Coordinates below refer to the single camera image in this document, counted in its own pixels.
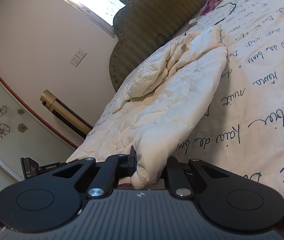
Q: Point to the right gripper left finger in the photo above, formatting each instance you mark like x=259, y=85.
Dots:
x=114, y=168

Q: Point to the green upholstered headboard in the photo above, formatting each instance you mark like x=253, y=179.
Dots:
x=142, y=26

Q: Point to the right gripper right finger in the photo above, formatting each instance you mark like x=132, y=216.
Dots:
x=176, y=181

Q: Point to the purple garment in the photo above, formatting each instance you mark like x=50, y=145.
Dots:
x=209, y=6

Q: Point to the white double wall socket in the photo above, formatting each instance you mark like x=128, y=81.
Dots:
x=78, y=57

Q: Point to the cream puffer jacket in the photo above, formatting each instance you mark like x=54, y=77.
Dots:
x=159, y=104

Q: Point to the gold black tower fan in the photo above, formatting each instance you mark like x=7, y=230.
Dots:
x=65, y=114

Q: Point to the white remote control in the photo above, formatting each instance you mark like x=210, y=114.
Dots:
x=193, y=21

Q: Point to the white script-print bed quilt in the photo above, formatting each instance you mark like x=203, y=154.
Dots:
x=242, y=130

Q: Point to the floral glass wardrobe door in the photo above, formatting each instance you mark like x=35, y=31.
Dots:
x=22, y=135

